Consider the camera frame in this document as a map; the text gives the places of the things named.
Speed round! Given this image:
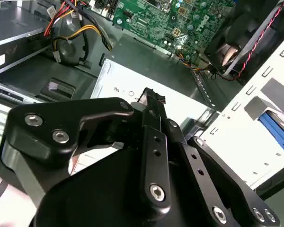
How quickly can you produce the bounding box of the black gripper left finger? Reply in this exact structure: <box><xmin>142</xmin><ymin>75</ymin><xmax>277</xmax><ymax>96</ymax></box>
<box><xmin>0</xmin><ymin>87</ymin><xmax>172</xmax><ymax>211</ymax></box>

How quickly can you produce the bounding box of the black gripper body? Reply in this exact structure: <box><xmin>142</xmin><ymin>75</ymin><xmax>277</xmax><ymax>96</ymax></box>
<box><xmin>34</xmin><ymin>117</ymin><xmax>213</xmax><ymax>227</ymax></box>

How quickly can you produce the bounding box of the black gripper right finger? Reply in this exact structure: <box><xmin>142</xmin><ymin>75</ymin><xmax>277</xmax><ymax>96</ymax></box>
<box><xmin>156</xmin><ymin>94</ymin><xmax>281</xmax><ymax>227</ymax></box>

